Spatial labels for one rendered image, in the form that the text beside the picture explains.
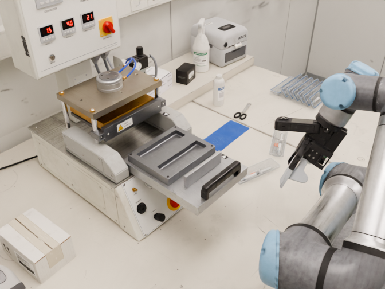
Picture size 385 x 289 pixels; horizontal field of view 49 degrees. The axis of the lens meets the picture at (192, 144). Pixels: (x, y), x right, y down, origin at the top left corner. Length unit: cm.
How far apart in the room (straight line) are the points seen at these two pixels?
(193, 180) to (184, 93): 82
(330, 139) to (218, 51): 112
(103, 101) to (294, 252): 70
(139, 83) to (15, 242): 58
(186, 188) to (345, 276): 48
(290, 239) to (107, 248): 61
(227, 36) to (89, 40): 88
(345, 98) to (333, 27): 264
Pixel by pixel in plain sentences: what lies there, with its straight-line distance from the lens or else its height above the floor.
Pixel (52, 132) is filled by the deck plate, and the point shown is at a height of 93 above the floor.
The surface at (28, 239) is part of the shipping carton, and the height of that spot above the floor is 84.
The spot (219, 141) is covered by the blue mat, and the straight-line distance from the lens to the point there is 167.
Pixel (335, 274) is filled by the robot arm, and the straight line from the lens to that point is 85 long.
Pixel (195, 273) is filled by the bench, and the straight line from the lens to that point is 122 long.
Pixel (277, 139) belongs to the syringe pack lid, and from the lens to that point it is 168.
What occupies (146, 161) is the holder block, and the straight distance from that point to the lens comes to 119.
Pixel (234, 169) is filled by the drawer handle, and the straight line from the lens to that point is 115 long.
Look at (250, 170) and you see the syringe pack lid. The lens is 151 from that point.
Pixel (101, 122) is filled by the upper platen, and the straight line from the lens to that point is 125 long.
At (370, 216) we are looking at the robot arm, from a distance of 87.
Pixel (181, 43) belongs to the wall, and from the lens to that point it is 228.
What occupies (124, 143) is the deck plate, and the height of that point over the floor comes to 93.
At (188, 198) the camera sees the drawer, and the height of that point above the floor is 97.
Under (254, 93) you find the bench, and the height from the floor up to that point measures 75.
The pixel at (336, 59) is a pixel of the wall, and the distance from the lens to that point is 362.
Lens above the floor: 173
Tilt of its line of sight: 36 degrees down
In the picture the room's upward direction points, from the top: straight up
